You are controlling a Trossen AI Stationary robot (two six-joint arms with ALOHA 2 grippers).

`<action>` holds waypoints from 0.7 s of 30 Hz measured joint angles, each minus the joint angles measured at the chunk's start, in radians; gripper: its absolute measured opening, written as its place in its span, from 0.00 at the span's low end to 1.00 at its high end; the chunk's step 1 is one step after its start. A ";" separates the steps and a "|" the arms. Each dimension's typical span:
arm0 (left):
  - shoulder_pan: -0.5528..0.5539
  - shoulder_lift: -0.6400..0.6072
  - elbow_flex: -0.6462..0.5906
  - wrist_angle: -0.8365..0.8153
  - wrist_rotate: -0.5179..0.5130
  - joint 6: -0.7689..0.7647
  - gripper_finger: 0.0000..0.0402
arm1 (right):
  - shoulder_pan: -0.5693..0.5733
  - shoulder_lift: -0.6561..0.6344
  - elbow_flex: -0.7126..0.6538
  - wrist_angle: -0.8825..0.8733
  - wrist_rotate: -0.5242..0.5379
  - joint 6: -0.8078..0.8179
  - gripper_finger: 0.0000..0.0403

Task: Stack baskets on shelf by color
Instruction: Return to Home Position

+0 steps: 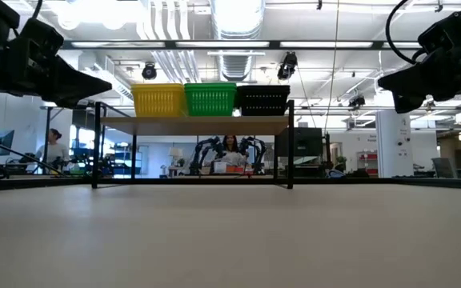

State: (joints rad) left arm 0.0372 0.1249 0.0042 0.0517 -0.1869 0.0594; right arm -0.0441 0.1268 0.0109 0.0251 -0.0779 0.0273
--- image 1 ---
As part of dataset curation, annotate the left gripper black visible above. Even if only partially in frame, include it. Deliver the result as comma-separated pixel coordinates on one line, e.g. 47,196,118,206
0,18,113,109

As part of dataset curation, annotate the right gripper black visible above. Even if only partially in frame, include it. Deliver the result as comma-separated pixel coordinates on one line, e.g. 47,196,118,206
377,2,461,114

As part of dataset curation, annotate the yellow plastic basket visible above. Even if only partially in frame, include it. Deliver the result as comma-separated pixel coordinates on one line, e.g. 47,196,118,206
133,90,184,118
131,86,186,95

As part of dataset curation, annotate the green plastic basket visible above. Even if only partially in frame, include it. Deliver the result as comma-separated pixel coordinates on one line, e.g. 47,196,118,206
183,82,238,89
186,90,235,118
184,85,238,94

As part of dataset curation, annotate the black plastic basket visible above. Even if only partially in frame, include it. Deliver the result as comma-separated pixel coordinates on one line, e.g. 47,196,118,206
236,86,291,96
236,84,291,90
239,91,289,118

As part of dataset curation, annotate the wooden shelf with black legs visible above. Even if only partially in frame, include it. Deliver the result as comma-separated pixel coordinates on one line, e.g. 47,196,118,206
91,99,295,190

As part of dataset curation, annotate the white pillar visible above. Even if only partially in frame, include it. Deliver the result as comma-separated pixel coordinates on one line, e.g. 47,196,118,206
375,110,414,179

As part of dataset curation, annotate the person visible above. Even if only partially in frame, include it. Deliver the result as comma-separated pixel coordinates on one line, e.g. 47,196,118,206
34,127,71,166
214,134,251,167

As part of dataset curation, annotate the black mounted spotlight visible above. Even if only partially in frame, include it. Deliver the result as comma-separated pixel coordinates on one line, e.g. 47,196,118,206
141,62,158,81
277,51,299,81

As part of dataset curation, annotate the grey office chair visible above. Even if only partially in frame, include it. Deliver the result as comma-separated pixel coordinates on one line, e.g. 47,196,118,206
431,157,459,179

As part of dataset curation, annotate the angled computer monitor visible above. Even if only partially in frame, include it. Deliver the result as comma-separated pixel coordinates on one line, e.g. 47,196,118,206
0,129,15,157

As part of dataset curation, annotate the black monitor back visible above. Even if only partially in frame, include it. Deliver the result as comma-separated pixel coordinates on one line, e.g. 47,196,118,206
276,126,323,158

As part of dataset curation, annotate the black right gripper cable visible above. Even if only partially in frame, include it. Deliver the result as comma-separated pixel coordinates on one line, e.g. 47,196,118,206
385,0,428,66

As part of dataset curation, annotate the black aluminium table frame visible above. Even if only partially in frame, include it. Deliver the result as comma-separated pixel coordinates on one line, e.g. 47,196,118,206
0,39,461,193

